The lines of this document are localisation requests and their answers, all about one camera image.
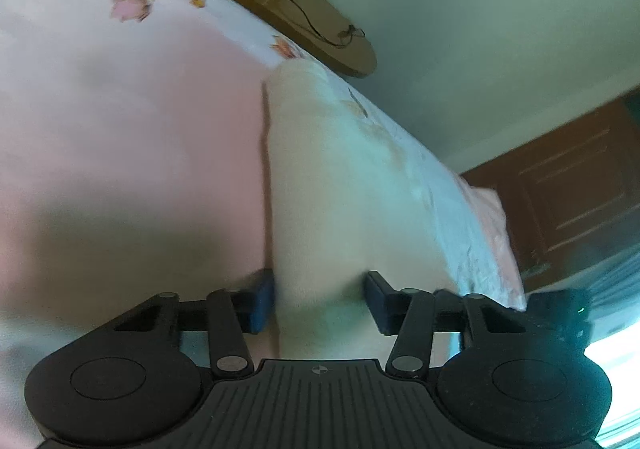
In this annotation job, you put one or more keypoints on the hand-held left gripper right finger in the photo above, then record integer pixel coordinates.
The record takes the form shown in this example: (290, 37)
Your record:
(376, 301)

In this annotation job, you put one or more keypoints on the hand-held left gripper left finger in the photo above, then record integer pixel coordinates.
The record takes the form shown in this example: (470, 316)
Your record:
(261, 301)

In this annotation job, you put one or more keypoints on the cream small garment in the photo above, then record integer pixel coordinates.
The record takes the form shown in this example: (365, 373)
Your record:
(325, 209)

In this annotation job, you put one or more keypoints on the pale curtain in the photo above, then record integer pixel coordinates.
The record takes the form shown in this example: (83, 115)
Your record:
(617, 354)

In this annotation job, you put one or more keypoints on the brown panelled wooden door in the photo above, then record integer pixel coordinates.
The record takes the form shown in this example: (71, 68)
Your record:
(570, 194)

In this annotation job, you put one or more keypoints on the pink floral bed sheet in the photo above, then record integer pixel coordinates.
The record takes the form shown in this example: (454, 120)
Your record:
(125, 129)

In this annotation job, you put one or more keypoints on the wooden television stand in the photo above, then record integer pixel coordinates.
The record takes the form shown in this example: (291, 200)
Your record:
(300, 24)

